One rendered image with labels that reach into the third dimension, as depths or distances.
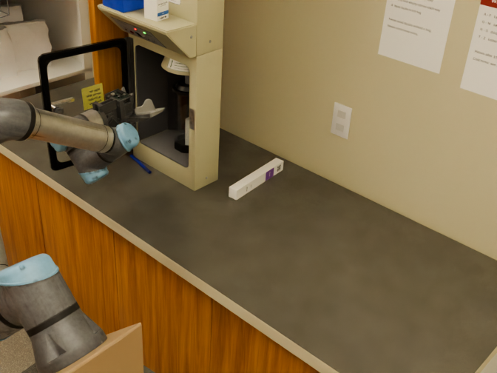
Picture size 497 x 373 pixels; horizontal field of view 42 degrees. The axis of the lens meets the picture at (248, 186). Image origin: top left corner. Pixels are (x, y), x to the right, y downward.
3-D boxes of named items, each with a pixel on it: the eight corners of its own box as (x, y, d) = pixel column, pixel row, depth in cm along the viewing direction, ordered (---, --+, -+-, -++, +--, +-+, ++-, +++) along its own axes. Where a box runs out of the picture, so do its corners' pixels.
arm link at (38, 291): (50, 318, 128) (15, 258, 128) (9, 340, 134) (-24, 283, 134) (88, 294, 139) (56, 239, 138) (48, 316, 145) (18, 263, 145)
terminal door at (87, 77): (131, 146, 231) (126, 37, 210) (51, 172, 213) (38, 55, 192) (129, 146, 232) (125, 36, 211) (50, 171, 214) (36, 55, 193)
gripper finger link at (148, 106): (164, 99, 197) (133, 102, 195) (166, 116, 200) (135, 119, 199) (163, 95, 199) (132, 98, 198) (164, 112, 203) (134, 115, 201)
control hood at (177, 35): (127, 29, 211) (126, -2, 206) (197, 57, 193) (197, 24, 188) (98, 35, 204) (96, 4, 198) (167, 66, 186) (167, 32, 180)
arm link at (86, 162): (107, 172, 181) (86, 138, 181) (80, 189, 186) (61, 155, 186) (123, 164, 188) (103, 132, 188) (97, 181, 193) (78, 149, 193)
